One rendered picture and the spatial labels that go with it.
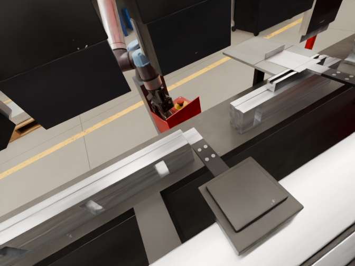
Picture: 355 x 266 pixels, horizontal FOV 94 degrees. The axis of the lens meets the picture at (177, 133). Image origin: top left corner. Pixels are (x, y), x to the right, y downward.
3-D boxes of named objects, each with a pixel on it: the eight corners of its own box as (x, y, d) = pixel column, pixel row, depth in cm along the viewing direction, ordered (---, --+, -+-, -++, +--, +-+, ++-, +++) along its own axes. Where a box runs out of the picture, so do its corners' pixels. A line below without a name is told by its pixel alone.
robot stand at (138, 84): (161, 141, 179) (131, 77, 123) (175, 133, 183) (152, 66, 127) (169, 152, 167) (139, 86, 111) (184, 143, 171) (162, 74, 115)
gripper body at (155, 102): (162, 115, 76) (153, 93, 68) (153, 110, 82) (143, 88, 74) (175, 107, 79) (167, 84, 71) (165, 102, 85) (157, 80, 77)
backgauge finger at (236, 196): (208, 125, 45) (206, 111, 41) (298, 214, 27) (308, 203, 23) (169, 146, 43) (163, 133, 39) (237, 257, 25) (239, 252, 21)
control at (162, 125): (184, 111, 101) (178, 86, 88) (203, 123, 91) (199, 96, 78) (158, 130, 95) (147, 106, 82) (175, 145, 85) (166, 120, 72)
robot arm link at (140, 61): (150, 44, 66) (148, 50, 59) (159, 70, 73) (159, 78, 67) (132, 49, 67) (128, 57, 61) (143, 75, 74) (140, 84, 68)
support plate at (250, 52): (257, 38, 72) (257, 36, 71) (318, 55, 54) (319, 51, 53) (222, 54, 69) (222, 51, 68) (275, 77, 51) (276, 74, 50)
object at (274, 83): (313, 63, 55) (316, 53, 53) (323, 65, 53) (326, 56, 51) (265, 87, 52) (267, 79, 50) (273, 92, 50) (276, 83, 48)
